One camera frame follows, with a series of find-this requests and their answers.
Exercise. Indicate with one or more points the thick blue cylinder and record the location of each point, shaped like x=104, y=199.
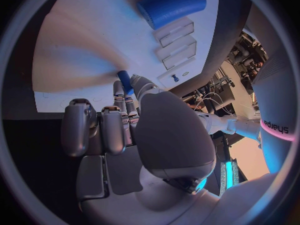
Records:
x=173, y=5

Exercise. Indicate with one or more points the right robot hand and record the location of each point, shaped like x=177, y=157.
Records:
x=168, y=135

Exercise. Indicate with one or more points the small blue peg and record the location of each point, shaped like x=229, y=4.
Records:
x=174, y=77

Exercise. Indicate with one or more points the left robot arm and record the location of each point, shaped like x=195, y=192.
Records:
x=243, y=127

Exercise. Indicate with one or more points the glowing light bar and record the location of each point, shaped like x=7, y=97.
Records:
x=229, y=174

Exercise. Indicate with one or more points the cluttered workshop desk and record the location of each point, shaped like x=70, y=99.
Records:
x=248, y=56

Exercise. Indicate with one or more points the white task board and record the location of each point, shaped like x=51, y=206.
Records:
x=82, y=41

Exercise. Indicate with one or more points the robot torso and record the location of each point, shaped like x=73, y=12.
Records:
x=274, y=106

